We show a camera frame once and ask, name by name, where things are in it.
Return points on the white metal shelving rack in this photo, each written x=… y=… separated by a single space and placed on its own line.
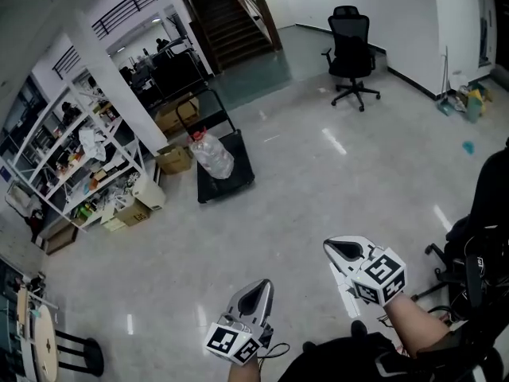
x=119 y=149

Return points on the green waste bin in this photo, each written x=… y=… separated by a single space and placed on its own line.
x=475 y=107

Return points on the dark wooden staircase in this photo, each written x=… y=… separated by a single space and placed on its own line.
x=234 y=26

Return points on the printed cardboard box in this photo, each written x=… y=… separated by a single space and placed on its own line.
x=135 y=215

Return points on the crumpled white cloth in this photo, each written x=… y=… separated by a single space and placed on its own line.
x=92 y=143

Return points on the person's black shoe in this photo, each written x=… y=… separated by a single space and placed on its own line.
x=309 y=347
x=360 y=328

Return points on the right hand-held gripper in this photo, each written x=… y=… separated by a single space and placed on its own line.
x=379 y=277

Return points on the round wooden table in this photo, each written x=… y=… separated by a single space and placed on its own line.
x=45 y=344

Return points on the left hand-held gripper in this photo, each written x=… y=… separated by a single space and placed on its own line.
x=228 y=340

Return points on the black platform trolley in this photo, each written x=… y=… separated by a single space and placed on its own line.
x=238 y=173

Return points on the large open cardboard box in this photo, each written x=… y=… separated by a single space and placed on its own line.
x=167 y=119

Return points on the black rolling cage trolley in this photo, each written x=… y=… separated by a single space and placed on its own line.
x=179 y=74

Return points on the cluttered workbench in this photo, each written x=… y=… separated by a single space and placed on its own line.
x=12 y=313

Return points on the person's black clothing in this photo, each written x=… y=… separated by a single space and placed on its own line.
x=330 y=362

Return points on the black balcony railing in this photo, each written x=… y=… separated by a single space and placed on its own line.
x=127 y=6

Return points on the clear water jug red cap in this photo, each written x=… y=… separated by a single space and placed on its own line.
x=212 y=155

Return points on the flat brown cardboard box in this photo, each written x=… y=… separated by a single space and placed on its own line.
x=61 y=239

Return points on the person's left black shoe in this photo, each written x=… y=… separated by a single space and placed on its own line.
x=309 y=347

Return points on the black mesh office chair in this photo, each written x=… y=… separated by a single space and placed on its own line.
x=352 y=46

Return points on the person's right black shoe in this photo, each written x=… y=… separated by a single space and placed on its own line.
x=360 y=328

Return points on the person's left forearm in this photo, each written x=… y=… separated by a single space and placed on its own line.
x=242 y=372

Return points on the small open cardboard box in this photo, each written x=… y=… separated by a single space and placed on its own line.
x=175 y=161

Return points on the cream plastic bin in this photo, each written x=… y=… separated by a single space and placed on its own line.
x=150 y=195

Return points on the person's right forearm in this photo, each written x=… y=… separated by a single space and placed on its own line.
x=415 y=324

